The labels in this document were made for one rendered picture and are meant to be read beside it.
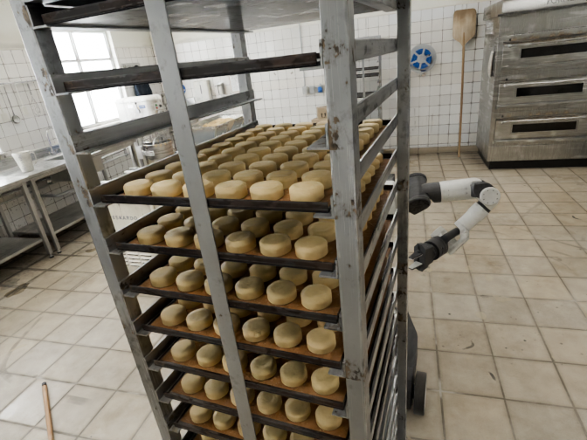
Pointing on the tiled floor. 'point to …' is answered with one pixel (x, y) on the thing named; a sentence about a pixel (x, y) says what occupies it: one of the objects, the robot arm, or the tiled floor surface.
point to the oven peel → (466, 20)
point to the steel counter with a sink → (53, 223)
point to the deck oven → (534, 85)
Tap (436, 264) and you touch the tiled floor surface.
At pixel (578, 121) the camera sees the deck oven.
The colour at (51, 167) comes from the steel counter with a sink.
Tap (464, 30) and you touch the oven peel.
